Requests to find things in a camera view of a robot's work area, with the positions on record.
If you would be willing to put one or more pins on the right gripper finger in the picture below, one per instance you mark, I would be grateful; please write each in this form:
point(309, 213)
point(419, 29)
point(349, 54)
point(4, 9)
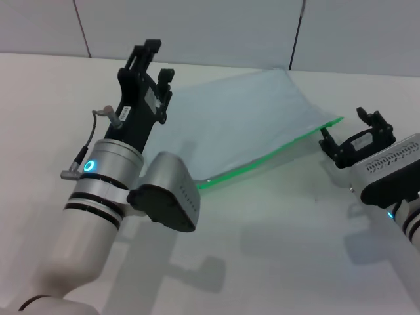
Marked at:
point(375, 123)
point(329, 142)

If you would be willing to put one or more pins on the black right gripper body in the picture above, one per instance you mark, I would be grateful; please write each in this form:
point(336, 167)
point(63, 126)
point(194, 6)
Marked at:
point(361, 147)

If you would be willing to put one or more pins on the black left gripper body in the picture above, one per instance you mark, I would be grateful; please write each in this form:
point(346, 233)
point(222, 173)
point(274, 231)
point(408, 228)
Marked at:
point(138, 108)

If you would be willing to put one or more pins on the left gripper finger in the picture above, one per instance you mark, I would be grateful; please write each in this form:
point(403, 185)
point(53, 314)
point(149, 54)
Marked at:
point(165, 80)
point(146, 54)

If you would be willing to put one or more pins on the clear green-zippered document bag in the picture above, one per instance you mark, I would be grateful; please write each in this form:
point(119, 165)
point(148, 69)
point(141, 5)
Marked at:
point(246, 124)

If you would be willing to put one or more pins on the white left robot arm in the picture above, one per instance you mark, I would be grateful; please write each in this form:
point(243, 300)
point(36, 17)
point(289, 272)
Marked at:
point(82, 236)

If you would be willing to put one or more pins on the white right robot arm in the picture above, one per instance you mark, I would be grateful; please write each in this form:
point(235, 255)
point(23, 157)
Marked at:
point(408, 223)

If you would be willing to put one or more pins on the right gripper metal connector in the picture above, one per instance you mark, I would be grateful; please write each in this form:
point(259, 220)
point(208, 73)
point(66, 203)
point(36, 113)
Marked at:
point(352, 190)

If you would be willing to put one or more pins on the right wrist camera housing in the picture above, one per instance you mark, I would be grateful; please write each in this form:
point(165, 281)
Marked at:
point(387, 170)

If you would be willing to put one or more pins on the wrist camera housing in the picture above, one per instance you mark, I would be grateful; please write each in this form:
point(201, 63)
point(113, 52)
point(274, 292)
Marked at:
point(170, 197)
point(387, 170)

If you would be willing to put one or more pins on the left wrist camera housing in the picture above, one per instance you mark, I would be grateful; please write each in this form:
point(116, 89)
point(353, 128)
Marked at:
point(170, 197)

